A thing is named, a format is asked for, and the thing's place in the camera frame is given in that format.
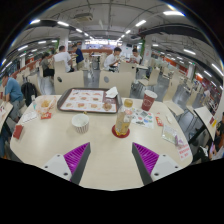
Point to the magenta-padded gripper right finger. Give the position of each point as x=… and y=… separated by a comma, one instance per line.
x=146, y=156

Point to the group of ceiling lights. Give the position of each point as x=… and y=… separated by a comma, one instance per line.
x=173, y=13

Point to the crumpled orange food wrapper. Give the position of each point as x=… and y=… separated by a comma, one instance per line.
x=46, y=104

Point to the dark food tray with paper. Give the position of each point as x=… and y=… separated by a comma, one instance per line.
x=83, y=100

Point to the clear bottle with yellow drink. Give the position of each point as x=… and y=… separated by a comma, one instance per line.
x=123, y=120

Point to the white paper with red print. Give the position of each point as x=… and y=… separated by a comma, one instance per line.
x=184, y=150

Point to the beige wooden chair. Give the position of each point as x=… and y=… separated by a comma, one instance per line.
x=69, y=81
x=115, y=81

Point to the ceiling air conditioner unit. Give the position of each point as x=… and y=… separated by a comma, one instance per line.
x=83, y=16

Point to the group of beige chairs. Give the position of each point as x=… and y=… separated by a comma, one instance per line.
x=154, y=76

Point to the colourful sticker sheet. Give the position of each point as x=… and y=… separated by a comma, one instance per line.
x=144, y=118

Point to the small red sauce packet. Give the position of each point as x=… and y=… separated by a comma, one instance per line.
x=159, y=121

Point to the red paper cup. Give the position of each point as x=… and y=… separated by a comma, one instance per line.
x=148, y=101

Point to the white receipt paper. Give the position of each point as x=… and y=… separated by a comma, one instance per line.
x=29, y=116

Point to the white crumpled napkin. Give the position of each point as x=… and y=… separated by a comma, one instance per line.
x=111, y=92

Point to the clear plastic bag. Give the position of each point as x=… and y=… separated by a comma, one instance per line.
x=170, y=134

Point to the small red box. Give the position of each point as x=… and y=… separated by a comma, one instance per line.
x=18, y=131

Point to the beige neighbouring table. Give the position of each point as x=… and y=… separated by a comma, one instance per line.
x=206, y=118
x=5, y=111

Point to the white cup with brown pattern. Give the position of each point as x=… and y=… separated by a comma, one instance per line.
x=80, y=124

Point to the small white packet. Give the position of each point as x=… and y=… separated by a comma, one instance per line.
x=169, y=119

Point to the person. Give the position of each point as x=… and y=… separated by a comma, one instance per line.
x=111, y=60
x=46, y=65
x=218, y=146
x=62, y=58
x=135, y=58
x=79, y=56
x=13, y=91

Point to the black backpack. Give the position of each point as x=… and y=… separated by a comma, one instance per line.
x=28, y=93

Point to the flat round red coaster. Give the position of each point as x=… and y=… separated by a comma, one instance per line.
x=115, y=134

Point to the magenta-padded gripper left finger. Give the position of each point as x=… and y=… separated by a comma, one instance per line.
x=76, y=156

